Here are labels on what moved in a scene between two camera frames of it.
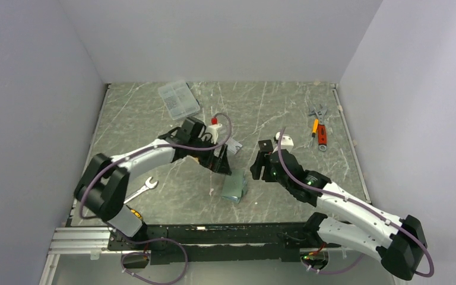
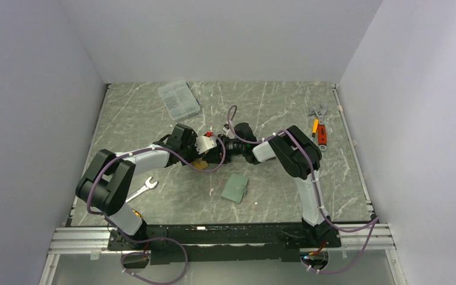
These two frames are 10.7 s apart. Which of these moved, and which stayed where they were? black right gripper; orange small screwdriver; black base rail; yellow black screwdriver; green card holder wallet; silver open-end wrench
Moved: black right gripper; green card holder wallet
Stayed: black base rail; silver open-end wrench; yellow black screwdriver; orange small screwdriver
